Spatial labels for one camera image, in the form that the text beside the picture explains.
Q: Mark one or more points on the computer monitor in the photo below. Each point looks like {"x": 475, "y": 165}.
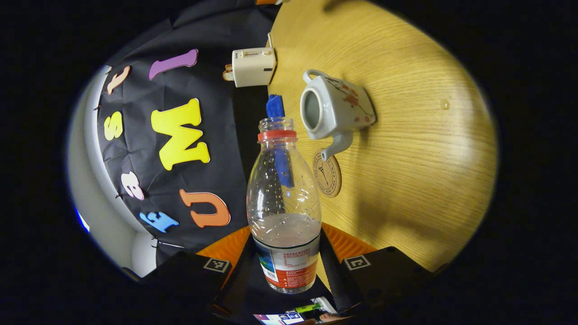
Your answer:
{"x": 280, "y": 318}

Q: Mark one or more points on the blue towel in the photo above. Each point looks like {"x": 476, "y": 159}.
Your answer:
{"x": 274, "y": 106}

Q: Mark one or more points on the round cork coaster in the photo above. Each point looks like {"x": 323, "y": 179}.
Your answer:
{"x": 328, "y": 176}

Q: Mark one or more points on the green drink bottle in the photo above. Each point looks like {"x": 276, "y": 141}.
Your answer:
{"x": 308, "y": 308}

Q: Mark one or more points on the white floral teacup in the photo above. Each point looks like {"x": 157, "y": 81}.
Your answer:
{"x": 338, "y": 106}

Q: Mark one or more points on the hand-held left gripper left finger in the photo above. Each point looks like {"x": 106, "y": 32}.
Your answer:
{"x": 235, "y": 289}

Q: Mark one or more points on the clear plastic water bottle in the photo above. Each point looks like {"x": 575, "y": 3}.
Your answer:
{"x": 283, "y": 225}

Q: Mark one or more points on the black backdrop cloth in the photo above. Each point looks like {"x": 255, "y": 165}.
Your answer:
{"x": 216, "y": 90}

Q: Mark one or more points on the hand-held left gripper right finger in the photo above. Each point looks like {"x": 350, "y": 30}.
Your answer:
{"x": 335, "y": 280}

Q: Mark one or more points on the bread slice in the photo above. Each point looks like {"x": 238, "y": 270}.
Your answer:
{"x": 228, "y": 73}

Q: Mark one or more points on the white toaster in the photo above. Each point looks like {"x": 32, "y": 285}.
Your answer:
{"x": 253, "y": 67}

